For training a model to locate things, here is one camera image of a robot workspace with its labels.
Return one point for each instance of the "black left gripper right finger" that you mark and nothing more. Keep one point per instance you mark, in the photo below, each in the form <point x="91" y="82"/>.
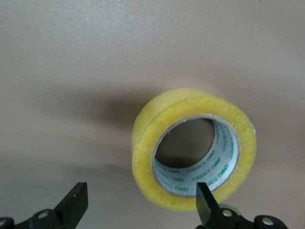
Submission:
<point x="209" y="210"/>

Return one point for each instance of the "yellow clear tape roll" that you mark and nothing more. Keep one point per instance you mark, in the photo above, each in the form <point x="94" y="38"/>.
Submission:
<point x="243" y="133"/>

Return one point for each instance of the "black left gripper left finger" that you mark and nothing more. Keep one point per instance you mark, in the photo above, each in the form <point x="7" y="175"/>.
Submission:
<point x="64" y="207"/>

